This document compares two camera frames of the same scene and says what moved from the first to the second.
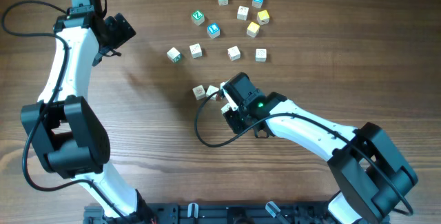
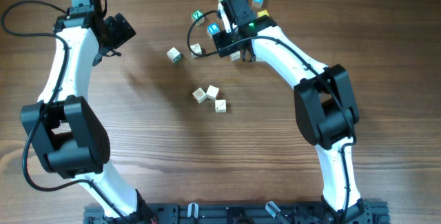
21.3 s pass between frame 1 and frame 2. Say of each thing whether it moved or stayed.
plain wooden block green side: stayed
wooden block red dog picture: stayed
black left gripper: stayed
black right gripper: moved
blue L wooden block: stayed
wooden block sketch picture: moved
